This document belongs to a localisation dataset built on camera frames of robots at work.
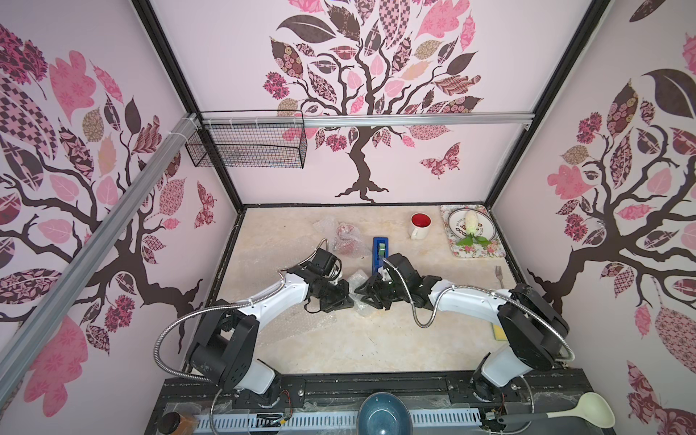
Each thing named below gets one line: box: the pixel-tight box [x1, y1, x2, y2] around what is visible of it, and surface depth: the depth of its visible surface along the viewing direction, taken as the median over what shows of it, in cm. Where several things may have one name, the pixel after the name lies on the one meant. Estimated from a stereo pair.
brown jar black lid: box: [158, 412, 198, 435], surface depth 65 cm
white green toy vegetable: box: [456, 210, 493, 248], surface depth 109 cm
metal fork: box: [494, 265, 504, 290], surface depth 100 cm
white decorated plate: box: [447, 207, 497, 242], surface depth 113 cm
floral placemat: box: [439, 204, 472, 258], surface depth 109 cm
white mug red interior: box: [409, 212, 433, 241], surface depth 106 cm
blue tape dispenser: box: [371, 236, 389, 277], surface depth 100 cm
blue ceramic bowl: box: [357, 391, 414, 435], surface depth 69 cm
